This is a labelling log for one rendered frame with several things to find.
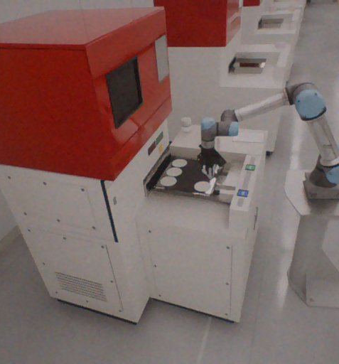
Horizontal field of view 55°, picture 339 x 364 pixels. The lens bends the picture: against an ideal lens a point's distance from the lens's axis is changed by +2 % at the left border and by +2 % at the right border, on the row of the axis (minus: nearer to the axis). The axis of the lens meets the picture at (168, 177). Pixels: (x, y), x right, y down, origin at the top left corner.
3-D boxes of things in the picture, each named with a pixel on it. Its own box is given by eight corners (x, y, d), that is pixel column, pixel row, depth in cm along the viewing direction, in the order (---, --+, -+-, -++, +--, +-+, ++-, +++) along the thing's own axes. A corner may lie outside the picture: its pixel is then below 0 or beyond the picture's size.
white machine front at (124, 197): (114, 242, 173) (99, 180, 151) (168, 162, 235) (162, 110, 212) (120, 242, 172) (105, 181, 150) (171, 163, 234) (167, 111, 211)
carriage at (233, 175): (219, 201, 189) (219, 197, 188) (231, 168, 217) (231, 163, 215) (232, 203, 187) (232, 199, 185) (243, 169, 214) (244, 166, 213)
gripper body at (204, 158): (205, 158, 188) (205, 140, 181) (217, 163, 182) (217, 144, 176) (197, 164, 183) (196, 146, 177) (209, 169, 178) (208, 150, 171)
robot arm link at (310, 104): (349, 166, 177) (313, 77, 155) (357, 181, 165) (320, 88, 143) (325, 174, 182) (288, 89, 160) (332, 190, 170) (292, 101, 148)
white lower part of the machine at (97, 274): (52, 303, 242) (13, 220, 196) (107, 227, 304) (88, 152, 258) (139, 330, 219) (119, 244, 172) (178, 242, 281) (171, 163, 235)
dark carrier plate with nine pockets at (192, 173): (155, 186, 199) (155, 185, 199) (173, 158, 225) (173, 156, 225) (210, 194, 188) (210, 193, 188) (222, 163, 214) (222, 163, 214)
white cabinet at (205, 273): (151, 304, 234) (134, 219, 188) (190, 217, 307) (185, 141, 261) (241, 331, 213) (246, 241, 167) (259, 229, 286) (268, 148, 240)
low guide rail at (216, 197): (156, 191, 207) (155, 187, 206) (157, 189, 209) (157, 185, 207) (234, 203, 191) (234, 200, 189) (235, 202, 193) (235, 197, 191)
